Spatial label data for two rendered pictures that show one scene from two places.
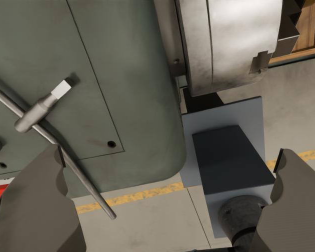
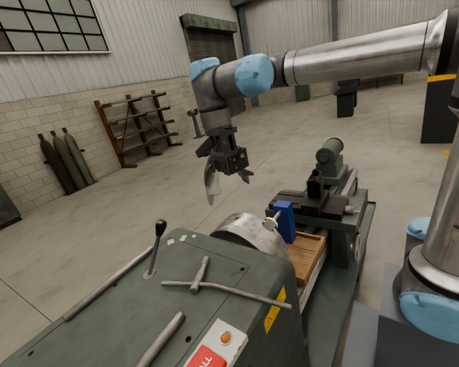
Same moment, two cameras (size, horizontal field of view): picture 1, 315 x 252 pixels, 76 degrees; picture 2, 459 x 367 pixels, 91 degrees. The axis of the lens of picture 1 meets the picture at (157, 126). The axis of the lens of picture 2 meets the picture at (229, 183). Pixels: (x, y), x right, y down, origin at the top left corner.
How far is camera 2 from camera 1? 69 cm
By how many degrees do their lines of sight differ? 91
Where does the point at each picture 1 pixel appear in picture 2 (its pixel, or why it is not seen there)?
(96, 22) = (206, 243)
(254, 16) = (248, 218)
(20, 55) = (183, 269)
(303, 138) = not seen: outside the picture
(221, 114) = (357, 339)
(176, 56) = not seen: hidden behind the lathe
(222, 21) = (241, 224)
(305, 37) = (307, 253)
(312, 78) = not seen: hidden behind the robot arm
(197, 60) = (246, 235)
